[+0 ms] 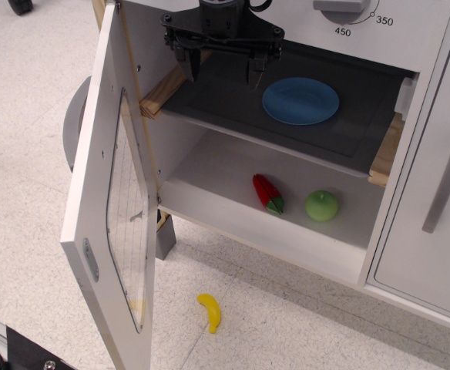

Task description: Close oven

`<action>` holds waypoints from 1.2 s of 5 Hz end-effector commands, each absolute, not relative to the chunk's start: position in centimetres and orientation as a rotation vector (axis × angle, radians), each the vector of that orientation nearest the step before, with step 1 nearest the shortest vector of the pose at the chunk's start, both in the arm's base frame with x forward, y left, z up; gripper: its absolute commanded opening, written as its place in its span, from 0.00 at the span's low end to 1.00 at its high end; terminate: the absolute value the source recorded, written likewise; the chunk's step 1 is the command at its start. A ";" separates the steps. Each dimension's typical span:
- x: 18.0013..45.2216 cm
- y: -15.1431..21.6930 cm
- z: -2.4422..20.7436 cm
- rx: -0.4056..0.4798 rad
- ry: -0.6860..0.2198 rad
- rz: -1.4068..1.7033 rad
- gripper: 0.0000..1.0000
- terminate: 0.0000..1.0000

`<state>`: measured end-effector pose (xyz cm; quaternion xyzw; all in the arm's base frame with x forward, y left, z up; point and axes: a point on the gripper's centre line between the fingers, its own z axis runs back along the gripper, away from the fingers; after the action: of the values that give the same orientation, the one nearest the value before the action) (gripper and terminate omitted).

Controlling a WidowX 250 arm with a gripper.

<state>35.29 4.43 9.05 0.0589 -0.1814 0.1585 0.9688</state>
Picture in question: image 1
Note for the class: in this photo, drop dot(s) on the white toy kitchen cabinet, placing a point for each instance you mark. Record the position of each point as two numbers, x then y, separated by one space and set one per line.
206 176

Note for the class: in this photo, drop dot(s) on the red green toy pepper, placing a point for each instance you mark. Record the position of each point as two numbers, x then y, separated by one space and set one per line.
268 194

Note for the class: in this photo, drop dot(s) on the black caster wheel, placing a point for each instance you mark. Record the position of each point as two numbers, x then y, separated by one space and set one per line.
21 7

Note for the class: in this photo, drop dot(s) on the green toy apple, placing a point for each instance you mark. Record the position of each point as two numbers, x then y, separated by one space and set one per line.
321 205

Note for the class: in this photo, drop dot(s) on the dark grey oven tray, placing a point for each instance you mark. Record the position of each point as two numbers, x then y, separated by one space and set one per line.
348 141

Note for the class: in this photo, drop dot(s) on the white oven door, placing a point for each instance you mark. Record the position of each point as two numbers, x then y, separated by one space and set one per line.
109 230

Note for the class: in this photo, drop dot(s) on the grey cabinet foot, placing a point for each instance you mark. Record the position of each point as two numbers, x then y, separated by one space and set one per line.
165 239

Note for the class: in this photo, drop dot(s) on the blue plate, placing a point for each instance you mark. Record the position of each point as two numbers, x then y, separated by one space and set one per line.
300 101

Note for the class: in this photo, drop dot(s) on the grey oven door handle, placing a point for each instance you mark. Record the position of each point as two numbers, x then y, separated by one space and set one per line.
73 122

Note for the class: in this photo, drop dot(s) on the silver cupboard door handle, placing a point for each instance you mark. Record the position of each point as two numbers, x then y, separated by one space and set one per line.
439 202

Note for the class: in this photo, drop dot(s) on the white cupboard door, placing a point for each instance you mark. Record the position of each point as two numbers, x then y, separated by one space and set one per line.
411 263

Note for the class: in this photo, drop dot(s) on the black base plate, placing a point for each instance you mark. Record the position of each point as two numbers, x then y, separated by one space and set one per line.
22 353

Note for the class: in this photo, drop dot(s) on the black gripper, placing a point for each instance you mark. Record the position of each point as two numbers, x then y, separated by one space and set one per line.
223 26

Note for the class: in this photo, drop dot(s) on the yellow toy banana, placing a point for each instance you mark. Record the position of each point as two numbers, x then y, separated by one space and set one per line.
213 310

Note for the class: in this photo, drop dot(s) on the grey oven knob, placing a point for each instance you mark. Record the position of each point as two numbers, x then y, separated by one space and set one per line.
341 12

